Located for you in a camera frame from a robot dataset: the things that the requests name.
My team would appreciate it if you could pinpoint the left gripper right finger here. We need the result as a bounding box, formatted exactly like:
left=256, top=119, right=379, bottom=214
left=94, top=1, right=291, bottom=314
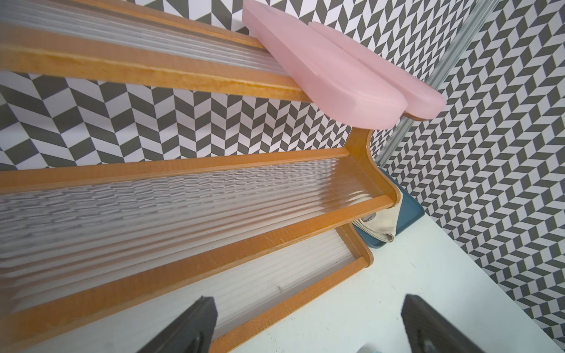
left=401, top=294, right=483, bottom=353

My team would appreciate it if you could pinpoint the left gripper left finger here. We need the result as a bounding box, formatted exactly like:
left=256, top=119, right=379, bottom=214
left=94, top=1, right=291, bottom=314
left=138, top=297, right=218, bottom=353

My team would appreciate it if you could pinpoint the wooden three-tier shelf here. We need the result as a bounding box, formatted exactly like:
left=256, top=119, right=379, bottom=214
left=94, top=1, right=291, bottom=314
left=1, top=1, right=400, bottom=352

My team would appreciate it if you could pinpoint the beige cloth napkin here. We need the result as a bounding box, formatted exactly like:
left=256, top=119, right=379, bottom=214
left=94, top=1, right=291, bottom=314
left=353, top=203, right=402, bottom=247

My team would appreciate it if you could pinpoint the teal tray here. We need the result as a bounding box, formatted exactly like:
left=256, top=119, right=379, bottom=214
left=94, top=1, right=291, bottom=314
left=354, top=169, right=425, bottom=249

